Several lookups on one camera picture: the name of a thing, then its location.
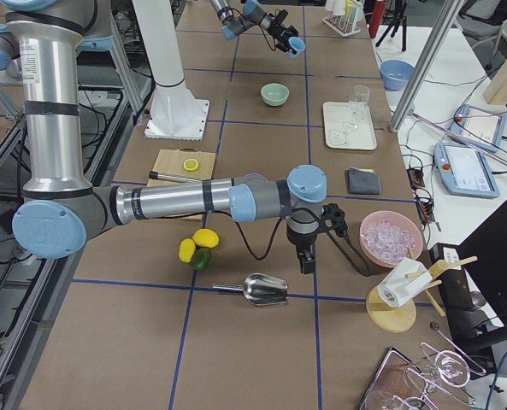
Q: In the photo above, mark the green ceramic bowl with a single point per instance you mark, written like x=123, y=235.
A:
x=274, y=94

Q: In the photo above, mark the black tripod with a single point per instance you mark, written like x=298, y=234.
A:
x=399, y=21

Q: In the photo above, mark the metal ice scoop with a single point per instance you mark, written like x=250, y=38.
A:
x=260, y=290

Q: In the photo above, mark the metal grabber stick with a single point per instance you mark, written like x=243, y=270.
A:
x=457, y=137

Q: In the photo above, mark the grey folded cloth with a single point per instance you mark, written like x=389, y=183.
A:
x=362, y=182

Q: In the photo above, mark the half lemon slice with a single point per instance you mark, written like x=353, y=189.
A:
x=191, y=165

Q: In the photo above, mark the light blue plastic cup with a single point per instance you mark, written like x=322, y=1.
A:
x=296, y=47

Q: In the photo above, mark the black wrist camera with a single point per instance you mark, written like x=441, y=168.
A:
x=334, y=217

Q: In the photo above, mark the far blue teach pendant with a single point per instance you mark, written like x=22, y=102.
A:
x=481, y=127

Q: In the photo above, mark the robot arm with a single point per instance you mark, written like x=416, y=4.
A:
x=235, y=22
x=64, y=207

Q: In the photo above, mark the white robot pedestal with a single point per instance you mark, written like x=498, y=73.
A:
x=174, y=112

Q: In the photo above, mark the near blue teach pendant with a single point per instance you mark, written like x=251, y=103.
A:
x=464, y=171

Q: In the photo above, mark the black monitor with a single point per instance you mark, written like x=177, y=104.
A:
x=488, y=243

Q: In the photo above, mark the wooden stand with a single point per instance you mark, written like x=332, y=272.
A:
x=390, y=304

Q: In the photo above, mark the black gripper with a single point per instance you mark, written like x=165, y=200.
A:
x=280, y=31
x=303, y=242

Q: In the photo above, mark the blue teach pendant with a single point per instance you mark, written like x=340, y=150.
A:
x=481, y=127
x=464, y=171

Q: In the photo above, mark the yellow lemon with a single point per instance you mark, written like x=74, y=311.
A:
x=187, y=250
x=206, y=238

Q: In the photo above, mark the green lime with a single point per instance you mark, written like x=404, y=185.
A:
x=201, y=259

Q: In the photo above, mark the clear wine glass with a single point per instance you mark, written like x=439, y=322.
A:
x=358, y=103

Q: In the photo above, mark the white wire cup rack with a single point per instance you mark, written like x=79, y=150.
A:
x=343, y=16

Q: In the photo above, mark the white bear tray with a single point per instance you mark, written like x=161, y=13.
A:
x=337, y=117

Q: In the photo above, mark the steel muddler black cap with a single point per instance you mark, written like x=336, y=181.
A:
x=156, y=176

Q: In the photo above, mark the blue bowl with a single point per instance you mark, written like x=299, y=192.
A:
x=395, y=74

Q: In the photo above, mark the aluminium frame post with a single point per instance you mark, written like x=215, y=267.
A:
x=430, y=50

